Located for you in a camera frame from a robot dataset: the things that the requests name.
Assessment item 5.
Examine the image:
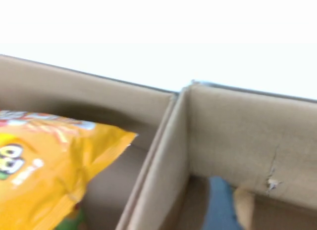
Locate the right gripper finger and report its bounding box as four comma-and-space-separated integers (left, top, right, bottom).
203, 176, 242, 230

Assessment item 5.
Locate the orange chips bag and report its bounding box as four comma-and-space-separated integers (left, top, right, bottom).
0, 110, 139, 230

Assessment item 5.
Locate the green snack bag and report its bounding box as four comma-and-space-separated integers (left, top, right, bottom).
55, 207, 87, 230

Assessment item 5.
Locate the cardboard box with white label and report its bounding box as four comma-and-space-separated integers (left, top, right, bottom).
116, 79, 317, 230

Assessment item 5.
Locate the cardboard box with F2 print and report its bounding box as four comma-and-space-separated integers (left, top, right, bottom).
0, 54, 179, 230

